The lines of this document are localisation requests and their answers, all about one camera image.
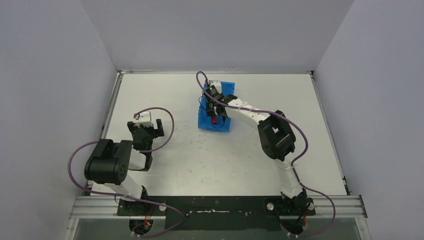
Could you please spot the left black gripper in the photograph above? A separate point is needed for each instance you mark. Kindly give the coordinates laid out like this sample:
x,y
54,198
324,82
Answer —
x,y
151,133

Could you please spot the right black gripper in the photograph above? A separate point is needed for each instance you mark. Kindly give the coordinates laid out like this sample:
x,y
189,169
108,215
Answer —
x,y
209,111

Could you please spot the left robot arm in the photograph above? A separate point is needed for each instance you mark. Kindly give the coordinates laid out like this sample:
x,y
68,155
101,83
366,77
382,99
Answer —
x,y
110,161

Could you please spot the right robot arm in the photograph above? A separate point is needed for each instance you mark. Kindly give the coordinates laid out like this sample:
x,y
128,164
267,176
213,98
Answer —
x,y
276,137

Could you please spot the blue plastic bin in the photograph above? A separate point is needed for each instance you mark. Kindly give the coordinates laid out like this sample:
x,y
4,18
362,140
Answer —
x,y
204,122

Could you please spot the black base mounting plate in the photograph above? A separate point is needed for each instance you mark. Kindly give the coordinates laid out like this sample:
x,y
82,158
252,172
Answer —
x,y
221,213

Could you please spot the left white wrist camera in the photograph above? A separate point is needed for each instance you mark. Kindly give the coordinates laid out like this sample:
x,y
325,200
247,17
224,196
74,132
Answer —
x,y
143,119

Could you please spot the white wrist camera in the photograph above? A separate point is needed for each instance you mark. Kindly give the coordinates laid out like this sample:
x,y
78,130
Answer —
x,y
143,119
215,83

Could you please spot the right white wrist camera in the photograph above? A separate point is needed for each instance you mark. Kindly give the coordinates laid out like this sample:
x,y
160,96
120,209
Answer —
x,y
215,83

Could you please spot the aluminium front rail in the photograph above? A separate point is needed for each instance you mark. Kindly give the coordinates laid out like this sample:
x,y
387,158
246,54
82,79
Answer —
x,y
105,207

